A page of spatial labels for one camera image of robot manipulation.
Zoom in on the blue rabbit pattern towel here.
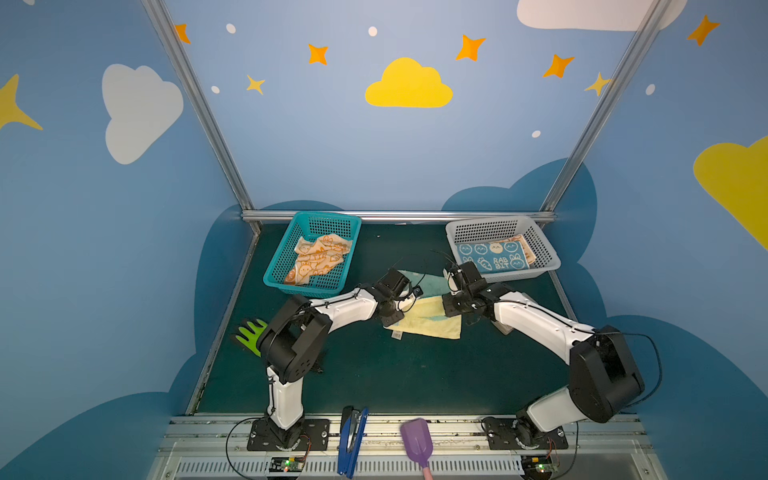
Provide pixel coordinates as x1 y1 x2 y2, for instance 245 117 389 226
457 240 530 274

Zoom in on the plain mint green towel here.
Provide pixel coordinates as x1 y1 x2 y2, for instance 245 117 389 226
388 270 462 340

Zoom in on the orange cream patterned towel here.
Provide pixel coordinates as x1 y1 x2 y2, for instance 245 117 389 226
284 234 352 285

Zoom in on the teal plastic basket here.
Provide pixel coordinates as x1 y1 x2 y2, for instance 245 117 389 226
263 211 362 298

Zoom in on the orange striped rabbit towel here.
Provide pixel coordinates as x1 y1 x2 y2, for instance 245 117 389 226
510 234 537 265

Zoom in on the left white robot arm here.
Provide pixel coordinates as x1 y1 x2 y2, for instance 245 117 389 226
257 269 423 434

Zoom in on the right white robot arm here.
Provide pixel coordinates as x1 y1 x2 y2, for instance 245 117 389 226
442 262 645 443

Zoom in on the grey sponge block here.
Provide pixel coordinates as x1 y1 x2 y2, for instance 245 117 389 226
491 320 514 335

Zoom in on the grey plastic basket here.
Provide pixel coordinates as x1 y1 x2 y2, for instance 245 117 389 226
446 215 561 283

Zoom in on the blue stapler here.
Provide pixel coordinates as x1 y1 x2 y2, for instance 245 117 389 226
337 406 369 479

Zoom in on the purple plastic scoop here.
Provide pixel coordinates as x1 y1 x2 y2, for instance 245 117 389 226
400 418 433 480

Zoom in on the right green circuit board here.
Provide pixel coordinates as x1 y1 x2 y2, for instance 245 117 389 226
521 456 556 480

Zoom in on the green circuit board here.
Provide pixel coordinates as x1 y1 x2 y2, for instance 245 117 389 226
268 457 306 474
521 456 556 480

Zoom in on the left green circuit board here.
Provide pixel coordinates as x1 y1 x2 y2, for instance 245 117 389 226
268 457 306 474

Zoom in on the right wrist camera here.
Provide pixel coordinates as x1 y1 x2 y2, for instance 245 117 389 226
443 266 461 295

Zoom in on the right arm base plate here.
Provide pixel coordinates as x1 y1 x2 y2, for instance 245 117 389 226
480 416 569 450

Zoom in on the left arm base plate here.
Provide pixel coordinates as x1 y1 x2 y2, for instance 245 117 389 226
246 418 331 452

